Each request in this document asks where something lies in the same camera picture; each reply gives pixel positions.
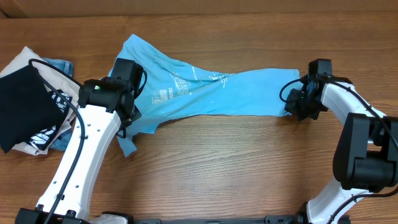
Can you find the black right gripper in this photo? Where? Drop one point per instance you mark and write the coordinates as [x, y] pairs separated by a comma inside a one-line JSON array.
[[290, 107]]

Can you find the beige folded garment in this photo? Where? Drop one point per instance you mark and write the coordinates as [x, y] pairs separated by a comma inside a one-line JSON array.
[[61, 82]]

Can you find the blue denim folded jeans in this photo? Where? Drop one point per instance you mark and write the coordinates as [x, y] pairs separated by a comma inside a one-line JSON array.
[[66, 66]]

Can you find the light blue t-shirt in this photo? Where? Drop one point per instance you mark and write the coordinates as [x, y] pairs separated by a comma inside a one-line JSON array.
[[175, 89]]

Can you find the black folded garment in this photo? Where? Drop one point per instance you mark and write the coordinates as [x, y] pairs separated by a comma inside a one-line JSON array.
[[26, 107]]

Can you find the black white printed garment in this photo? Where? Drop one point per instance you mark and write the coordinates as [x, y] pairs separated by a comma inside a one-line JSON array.
[[42, 139]]

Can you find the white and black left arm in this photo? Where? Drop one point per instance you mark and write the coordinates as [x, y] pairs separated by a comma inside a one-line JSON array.
[[105, 109]]

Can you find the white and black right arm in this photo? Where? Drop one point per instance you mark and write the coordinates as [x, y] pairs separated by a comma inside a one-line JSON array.
[[365, 160]]

